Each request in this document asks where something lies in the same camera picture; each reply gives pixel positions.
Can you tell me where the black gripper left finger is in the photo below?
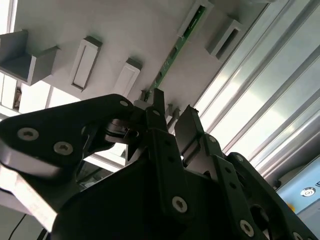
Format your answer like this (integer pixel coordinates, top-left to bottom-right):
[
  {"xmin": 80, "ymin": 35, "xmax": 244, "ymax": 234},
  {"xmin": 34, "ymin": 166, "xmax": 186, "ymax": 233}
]
[{"xmin": 0, "ymin": 88, "xmax": 195, "ymax": 231}]

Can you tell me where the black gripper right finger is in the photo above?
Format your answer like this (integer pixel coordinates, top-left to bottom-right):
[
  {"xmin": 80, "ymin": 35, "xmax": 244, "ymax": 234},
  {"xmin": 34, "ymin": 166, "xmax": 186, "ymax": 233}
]
[{"xmin": 173, "ymin": 104, "xmax": 317, "ymax": 240}]

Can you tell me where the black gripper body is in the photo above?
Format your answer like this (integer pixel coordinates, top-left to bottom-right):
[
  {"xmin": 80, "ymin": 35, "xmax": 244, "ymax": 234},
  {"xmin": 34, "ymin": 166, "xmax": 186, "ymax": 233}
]
[{"xmin": 51, "ymin": 153, "xmax": 237, "ymax": 240}]

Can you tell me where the green RAM stick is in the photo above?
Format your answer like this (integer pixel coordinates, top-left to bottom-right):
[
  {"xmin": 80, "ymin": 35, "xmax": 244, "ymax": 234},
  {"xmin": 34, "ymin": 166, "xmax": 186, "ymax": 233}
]
[{"xmin": 143, "ymin": 4, "xmax": 207, "ymax": 100}]

